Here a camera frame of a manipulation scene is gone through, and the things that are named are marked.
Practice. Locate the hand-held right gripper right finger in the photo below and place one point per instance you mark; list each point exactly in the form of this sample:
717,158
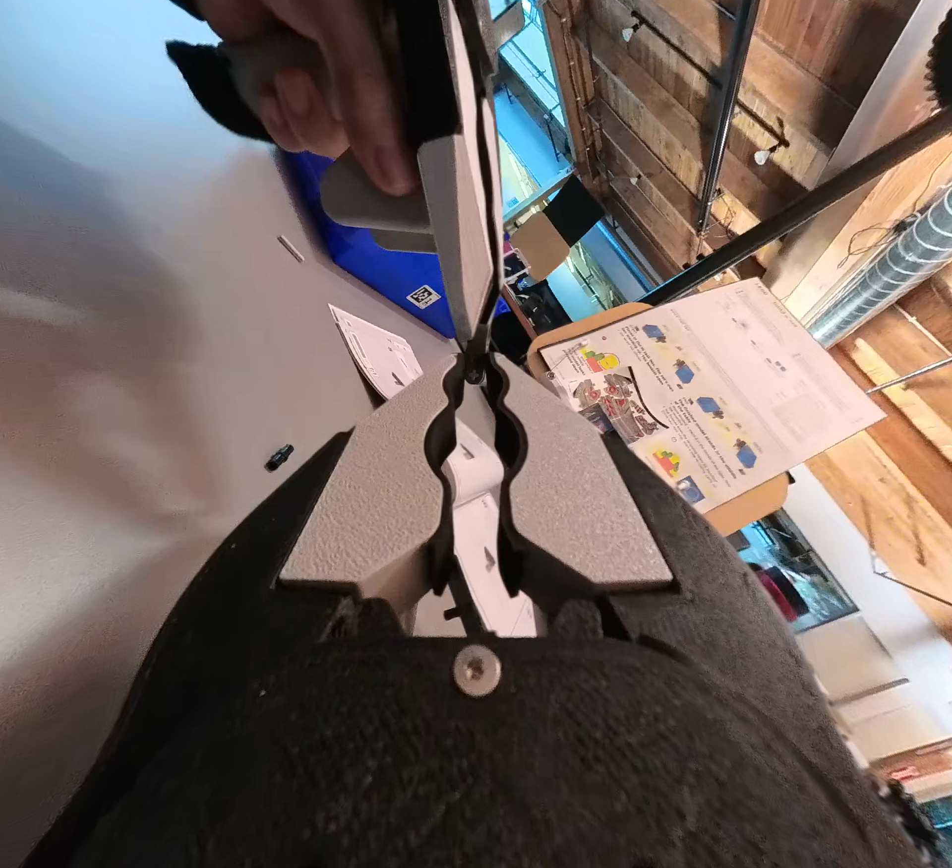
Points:
587,511

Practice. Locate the silver ventilation duct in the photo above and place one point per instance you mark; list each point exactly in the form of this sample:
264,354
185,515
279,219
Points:
885,265

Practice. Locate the black and brown square board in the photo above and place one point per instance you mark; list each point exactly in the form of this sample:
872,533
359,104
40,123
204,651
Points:
558,228

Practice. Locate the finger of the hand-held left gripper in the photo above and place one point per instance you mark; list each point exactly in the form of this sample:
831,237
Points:
500,206
461,235

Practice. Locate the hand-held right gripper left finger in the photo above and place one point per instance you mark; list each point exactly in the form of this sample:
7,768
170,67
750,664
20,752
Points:
364,503

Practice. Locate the metal ceiling pipe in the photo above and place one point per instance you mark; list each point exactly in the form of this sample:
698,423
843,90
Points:
732,87

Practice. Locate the small grey spring part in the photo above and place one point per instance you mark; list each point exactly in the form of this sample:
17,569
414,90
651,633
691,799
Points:
474,371

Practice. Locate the open white instruction booklet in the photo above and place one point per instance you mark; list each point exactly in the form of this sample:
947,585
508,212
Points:
379,354

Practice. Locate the white track lamp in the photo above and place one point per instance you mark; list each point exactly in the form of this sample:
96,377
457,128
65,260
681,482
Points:
632,31
766,154

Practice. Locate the small grey toy bar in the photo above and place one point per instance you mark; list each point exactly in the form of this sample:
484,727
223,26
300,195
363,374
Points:
291,248

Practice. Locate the blue plastic bin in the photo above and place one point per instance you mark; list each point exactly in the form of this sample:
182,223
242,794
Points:
387,273

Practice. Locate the small black toy pin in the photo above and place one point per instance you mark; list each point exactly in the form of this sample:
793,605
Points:
279,457

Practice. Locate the black slanted pole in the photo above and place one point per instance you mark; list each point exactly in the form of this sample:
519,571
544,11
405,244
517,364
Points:
803,206

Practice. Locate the cardboard board with instruction sheet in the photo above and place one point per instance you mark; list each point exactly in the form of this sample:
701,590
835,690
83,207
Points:
751,377

